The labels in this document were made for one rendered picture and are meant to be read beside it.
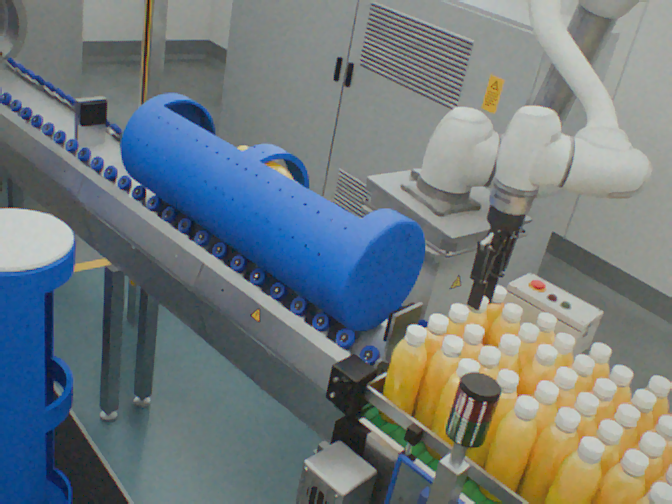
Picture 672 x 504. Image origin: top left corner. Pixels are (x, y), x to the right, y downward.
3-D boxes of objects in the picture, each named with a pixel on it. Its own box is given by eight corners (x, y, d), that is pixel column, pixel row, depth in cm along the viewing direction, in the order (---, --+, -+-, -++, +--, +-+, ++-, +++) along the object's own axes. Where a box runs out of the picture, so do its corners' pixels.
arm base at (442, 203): (432, 175, 236) (437, 158, 234) (482, 209, 222) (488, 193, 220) (389, 180, 225) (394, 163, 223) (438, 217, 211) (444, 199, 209)
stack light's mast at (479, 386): (451, 443, 125) (476, 365, 117) (482, 466, 121) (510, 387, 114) (428, 459, 120) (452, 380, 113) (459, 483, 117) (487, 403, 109)
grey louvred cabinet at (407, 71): (279, 155, 521) (312, -68, 454) (522, 318, 384) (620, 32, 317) (211, 163, 487) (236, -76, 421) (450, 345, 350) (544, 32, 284)
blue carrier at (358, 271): (193, 180, 236) (209, 92, 225) (407, 317, 187) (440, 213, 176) (113, 189, 215) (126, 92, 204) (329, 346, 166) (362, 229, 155)
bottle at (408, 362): (411, 406, 163) (432, 329, 154) (411, 428, 157) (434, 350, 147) (377, 399, 163) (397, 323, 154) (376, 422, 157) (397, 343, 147)
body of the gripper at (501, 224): (504, 196, 160) (492, 234, 164) (482, 204, 154) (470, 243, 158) (534, 210, 156) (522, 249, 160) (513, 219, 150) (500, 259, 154)
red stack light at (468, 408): (468, 390, 120) (474, 370, 118) (501, 413, 116) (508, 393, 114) (444, 405, 115) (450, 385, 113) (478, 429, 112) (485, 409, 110)
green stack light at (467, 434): (460, 414, 122) (467, 390, 120) (492, 437, 118) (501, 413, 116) (436, 430, 117) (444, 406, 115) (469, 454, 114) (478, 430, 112)
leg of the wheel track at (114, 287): (111, 409, 275) (118, 260, 246) (120, 418, 272) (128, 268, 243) (97, 415, 271) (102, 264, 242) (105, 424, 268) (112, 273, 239)
